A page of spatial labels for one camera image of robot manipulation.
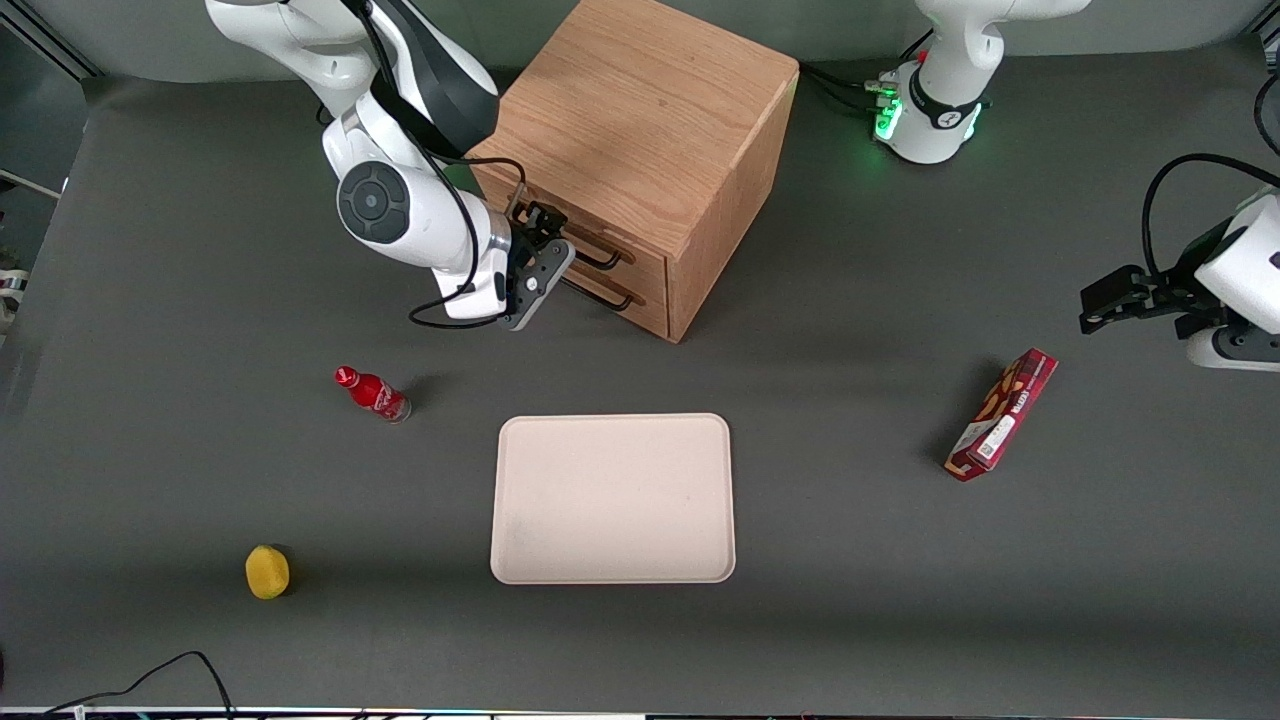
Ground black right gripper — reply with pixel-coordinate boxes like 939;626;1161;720
504;199;570;293

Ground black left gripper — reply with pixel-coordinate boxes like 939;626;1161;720
1079;220;1237;341

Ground black metal drawer handle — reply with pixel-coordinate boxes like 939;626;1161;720
558;270;647;314
560;224;637;272

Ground wooden drawer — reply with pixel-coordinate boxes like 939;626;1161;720
560;262;670;340
472;160;670;301

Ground wooden oak cabinet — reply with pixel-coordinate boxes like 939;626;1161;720
465;0;801;345

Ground red snack box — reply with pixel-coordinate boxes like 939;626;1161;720
943;347;1060;484

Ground red soda bottle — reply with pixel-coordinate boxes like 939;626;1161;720
334;366;413;425

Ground beige plastic tray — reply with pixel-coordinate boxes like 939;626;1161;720
489;412;738;586

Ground yellow sponge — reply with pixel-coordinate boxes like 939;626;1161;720
245;544;293;601

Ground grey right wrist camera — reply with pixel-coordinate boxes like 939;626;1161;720
499;240;578;333

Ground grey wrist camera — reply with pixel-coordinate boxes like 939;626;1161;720
1186;324;1280;374
499;240;578;333

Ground black right arm wrist cable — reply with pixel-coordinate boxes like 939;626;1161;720
345;0;528;331

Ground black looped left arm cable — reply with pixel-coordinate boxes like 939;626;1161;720
1141;152;1280;283

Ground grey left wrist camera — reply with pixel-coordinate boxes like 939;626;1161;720
1186;324;1280;374

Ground black left arm base cables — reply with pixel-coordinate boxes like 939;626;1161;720
797;28;937;117

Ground aluminium frame rail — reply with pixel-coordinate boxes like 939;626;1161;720
0;0;103;81

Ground black cable on table edge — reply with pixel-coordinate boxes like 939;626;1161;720
40;650;237;720

